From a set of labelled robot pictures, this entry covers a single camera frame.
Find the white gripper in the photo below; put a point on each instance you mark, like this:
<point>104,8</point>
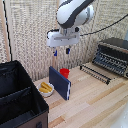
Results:
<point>62,38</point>

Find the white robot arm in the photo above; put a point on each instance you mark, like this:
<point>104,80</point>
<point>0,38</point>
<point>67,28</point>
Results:
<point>73,12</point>

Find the red cup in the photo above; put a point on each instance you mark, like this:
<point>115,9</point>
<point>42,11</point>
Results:
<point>65,72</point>

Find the yellow food piece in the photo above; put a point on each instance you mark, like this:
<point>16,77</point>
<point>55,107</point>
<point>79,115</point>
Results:
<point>47,87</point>
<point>43,90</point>

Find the white bowl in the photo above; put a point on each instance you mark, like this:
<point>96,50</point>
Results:
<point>46,92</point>

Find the black toaster oven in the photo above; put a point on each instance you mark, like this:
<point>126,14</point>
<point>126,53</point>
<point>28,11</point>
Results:
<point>111,55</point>

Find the black fabric storage box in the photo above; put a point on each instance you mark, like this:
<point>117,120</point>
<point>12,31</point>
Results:
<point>20,96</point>

